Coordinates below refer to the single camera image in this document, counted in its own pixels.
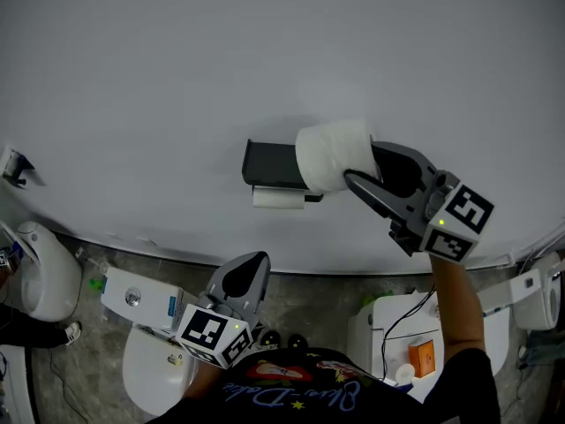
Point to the white tape roll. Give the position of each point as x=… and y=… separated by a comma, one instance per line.
x=404, y=373

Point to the white fixture with black edge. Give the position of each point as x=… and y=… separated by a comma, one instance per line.
x=15, y=387

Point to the orange box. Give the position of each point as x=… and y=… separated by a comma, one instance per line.
x=422, y=359

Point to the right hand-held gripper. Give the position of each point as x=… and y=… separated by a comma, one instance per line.
x=446, y=219

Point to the white smart toilet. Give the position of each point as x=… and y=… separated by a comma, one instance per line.
x=529, y=298

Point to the person's left forearm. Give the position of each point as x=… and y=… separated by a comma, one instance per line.
x=205, y=380

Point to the small yellowish object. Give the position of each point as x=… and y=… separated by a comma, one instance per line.
x=175, y=359

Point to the green plastic object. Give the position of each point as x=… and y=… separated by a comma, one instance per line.
x=97, y=284

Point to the person's black printed shirt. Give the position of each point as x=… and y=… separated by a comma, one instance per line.
x=318, y=395

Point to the rounded white toilet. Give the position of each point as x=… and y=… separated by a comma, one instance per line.
x=48, y=276

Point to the person's right forearm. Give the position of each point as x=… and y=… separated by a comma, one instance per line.
x=457, y=303

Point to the person's black shoe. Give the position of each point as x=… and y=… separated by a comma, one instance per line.
x=270, y=339
x=298, y=341

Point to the white toilet with flush button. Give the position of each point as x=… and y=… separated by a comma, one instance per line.
x=150, y=369

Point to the small black wall holder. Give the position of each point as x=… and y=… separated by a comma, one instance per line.
x=15, y=166

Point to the black toilet paper holder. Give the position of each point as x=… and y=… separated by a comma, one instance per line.
x=269, y=164

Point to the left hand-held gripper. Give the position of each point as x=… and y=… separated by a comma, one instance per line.
x=207, y=331

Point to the white toilet with flat lid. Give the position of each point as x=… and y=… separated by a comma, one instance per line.
x=397, y=325

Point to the white toilet paper roll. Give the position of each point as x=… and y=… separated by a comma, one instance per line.
x=331, y=153

